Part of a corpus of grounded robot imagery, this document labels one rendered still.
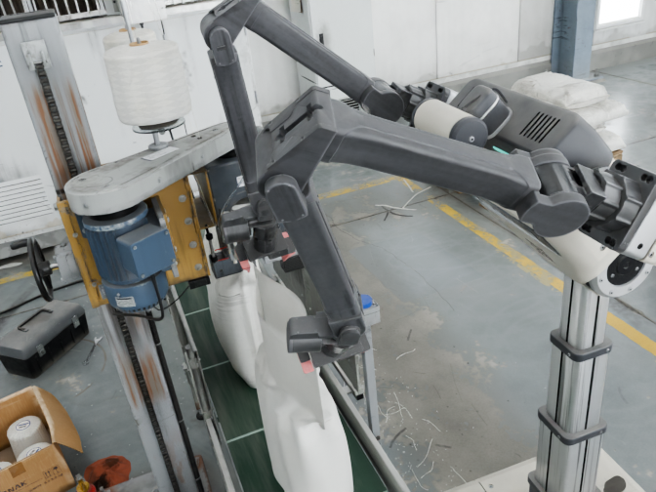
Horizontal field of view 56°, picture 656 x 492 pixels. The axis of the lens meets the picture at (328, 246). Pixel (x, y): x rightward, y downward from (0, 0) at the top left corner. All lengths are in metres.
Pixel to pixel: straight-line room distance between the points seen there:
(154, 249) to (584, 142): 0.91
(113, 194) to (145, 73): 0.27
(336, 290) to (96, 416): 2.24
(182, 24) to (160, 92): 2.98
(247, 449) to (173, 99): 1.21
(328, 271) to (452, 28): 5.85
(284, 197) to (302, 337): 0.40
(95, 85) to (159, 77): 2.97
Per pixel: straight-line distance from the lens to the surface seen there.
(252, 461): 2.10
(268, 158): 0.74
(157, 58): 1.38
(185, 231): 1.71
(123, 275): 1.53
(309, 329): 1.08
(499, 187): 0.84
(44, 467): 2.71
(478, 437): 2.63
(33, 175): 4.50
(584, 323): 1.51
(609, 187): 0.93
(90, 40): 4.30
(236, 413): 2.27
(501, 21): 6.99
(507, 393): 2.83
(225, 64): 1.24
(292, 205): 0.75
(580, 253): 1.17
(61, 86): 1.63
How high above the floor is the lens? 1.89
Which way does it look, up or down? 28 degrees down
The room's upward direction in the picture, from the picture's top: 7 degrees counter-clockwise
